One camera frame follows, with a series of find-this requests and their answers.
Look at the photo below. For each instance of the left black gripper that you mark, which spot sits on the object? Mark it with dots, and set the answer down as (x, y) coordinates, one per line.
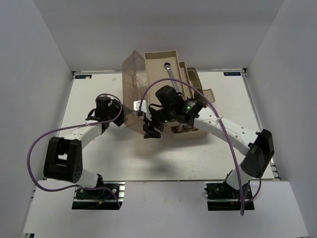
(121, 120)

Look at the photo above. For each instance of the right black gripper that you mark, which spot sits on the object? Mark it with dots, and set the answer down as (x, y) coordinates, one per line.
(151, 133)

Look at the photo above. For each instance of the beige cantilever toolbox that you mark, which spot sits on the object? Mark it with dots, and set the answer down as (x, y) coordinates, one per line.
(143, 75)

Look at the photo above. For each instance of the large ratchet wrench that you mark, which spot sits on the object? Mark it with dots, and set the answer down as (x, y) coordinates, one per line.
(167, 66)

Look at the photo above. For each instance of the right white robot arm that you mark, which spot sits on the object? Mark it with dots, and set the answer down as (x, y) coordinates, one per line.
(257, 147)

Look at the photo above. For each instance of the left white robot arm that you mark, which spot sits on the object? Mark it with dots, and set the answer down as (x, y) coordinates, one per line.
(64, 159)

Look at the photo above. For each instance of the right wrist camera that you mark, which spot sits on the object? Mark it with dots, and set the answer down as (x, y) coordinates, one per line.
(140, 107)

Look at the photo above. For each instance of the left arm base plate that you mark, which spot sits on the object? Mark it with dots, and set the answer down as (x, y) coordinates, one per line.
(99, 199)

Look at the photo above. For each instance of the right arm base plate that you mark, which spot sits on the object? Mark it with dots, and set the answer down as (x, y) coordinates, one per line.
(223, 199)

